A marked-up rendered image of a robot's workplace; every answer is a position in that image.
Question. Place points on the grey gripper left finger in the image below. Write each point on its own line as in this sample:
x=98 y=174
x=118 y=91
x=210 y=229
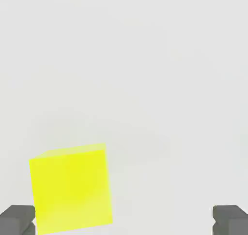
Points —
x=15 y=219

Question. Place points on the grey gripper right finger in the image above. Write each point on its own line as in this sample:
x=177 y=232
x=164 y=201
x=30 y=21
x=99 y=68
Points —
x=231 y=219

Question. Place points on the small yellow cube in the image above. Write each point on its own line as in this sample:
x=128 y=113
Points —
x=70 y=190

